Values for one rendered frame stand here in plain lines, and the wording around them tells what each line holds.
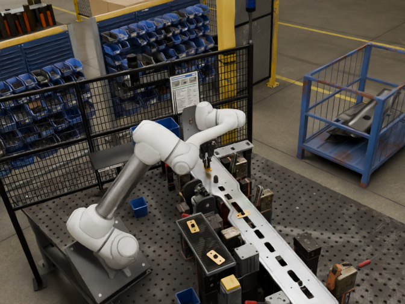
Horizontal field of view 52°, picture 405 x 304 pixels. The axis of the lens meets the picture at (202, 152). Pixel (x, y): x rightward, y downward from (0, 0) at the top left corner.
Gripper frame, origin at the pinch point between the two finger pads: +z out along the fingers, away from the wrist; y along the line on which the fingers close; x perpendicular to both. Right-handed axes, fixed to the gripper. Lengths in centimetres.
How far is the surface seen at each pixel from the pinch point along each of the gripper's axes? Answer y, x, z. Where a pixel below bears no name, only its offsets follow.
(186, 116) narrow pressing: -1.1, 26.6, -21.1
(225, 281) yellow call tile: -35, -94, -9
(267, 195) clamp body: 18.1, -43.0, 2.4
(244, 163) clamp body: 22.4, -8.2, 3.5
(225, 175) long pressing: 8.2, -9.6, 6.5
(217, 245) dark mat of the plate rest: -29, -75, -9
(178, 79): 5, 54, -35
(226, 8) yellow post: 46, 58, -76
